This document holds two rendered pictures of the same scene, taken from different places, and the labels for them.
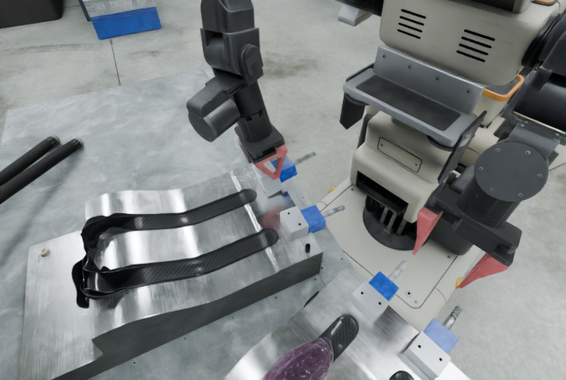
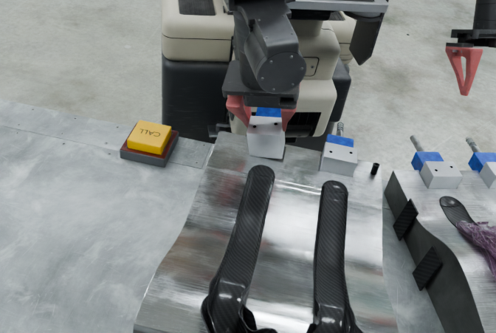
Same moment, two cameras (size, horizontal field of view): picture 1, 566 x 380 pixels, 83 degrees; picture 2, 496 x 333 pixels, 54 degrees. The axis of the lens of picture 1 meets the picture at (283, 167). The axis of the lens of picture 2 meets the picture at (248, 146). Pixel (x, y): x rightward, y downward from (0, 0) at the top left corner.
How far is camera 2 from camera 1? 57 cm
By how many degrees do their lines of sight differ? 43
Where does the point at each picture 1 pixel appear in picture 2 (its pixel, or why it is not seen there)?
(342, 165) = not seen: hidden behind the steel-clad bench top
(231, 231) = (300, 213)
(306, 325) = (439, 227)
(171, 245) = (286, 270)
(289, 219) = (339, 155)
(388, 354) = (486, 196)
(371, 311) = (455, 176)
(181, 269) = (325, 279)
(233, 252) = (328, 228)
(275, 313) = (388, 261)
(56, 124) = not seen: outside the picture
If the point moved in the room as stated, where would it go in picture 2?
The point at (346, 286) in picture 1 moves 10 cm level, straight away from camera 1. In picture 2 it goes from (412, 181) to (373, 144)
